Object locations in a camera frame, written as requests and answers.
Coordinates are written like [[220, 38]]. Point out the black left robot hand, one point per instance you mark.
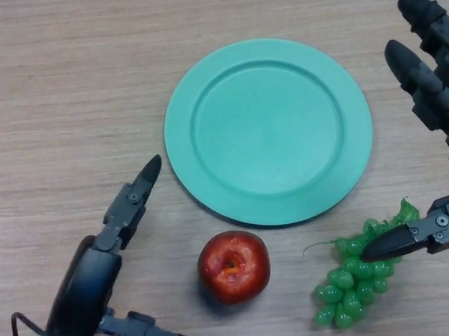
[[85, 287]]

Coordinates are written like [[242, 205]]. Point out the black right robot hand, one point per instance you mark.
[[434, 90]]

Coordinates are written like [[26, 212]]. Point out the red apple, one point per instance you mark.
[[233, 269]]

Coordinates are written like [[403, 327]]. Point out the green round plate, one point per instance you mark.
[[267, 137]]

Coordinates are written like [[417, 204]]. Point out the green grape bunch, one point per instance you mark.
[[347, 300]]

